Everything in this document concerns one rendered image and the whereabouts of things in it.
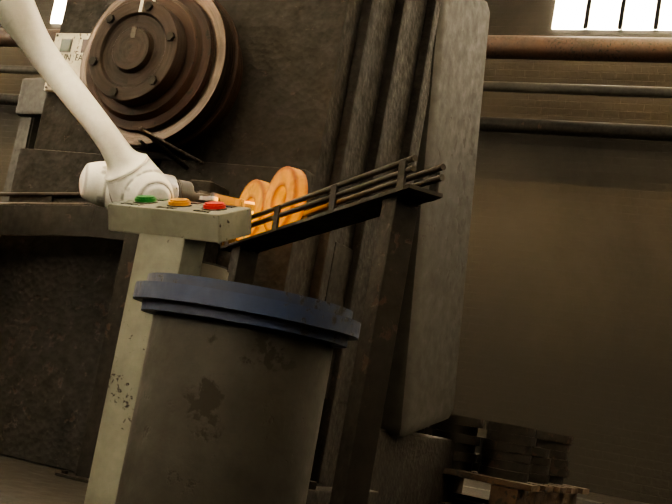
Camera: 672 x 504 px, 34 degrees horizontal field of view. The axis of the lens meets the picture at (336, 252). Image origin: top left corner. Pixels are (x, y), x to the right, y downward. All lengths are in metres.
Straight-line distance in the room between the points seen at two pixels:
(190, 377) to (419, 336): 2.21
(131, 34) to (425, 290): 1.27
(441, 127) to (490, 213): 5.51
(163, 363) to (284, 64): 1.67
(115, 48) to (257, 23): 0.40
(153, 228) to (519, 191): 7.21
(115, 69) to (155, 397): 1.67
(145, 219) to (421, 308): 1.74
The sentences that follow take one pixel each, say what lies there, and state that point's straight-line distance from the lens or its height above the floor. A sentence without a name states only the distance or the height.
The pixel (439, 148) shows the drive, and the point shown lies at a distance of 3.61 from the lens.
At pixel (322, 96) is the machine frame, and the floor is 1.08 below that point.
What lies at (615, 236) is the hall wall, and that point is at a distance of 8.81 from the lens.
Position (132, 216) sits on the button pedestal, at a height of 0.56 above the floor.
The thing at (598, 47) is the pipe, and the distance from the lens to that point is 8.48.
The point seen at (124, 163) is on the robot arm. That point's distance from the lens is 2.32.
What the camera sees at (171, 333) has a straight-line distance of 1.48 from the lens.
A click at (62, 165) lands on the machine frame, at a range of 3.29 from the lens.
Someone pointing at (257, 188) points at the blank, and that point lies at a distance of 2.60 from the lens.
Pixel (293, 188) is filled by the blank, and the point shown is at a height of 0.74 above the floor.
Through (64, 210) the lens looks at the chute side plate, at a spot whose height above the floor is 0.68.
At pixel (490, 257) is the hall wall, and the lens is 9.02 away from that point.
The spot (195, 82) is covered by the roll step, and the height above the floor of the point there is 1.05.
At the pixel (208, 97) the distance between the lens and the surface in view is 2.94.
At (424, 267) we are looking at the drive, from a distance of 3.58.
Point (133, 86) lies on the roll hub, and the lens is 2.98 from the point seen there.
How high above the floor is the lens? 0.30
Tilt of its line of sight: 8 degrees up
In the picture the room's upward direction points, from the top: 10 degrees clockwise
